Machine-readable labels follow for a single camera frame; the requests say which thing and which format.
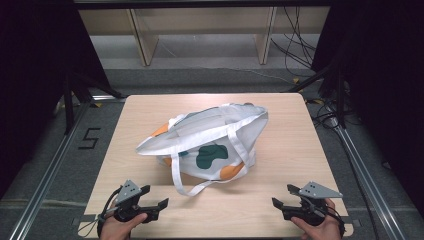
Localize black floor cables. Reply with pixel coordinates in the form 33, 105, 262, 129
305, 95, 359, 131

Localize dark curtain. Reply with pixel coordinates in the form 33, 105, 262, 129
0, 0, 112, 198
311, 0, 424, 216

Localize black metal stand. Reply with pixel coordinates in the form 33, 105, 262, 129
287, 63, 348, 130
62, 70, 125, 135

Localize aluminium floor rail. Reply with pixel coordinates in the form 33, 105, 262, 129
8, 95, 126, 240
324, 114, 407, 240

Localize bundle of black hanging cables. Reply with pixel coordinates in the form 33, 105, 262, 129
270, 6, 318, 78

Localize light wooden cabinet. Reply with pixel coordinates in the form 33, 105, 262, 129
77, 6, 331, 67

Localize thin white floor cable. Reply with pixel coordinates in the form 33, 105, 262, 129
196, 65, 295, 85

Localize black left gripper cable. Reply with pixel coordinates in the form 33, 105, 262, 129
78, 186, 124, 238

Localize person's left hand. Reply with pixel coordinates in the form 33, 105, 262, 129
99, 212, 149, 240

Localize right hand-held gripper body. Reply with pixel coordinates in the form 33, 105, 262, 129
282, 181, 344, 227

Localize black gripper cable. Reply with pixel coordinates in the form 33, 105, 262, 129
326, 205, 346, 236
78, 186, 124, 238

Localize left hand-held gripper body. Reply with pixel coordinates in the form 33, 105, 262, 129
105, 179, 161, 224

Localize person's right hand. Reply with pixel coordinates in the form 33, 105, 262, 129
290, 198, 343, 240

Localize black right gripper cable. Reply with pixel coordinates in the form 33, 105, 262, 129
326, 205, 346, 236

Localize white tote bag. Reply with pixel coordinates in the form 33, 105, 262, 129
135, 102, 270, 197

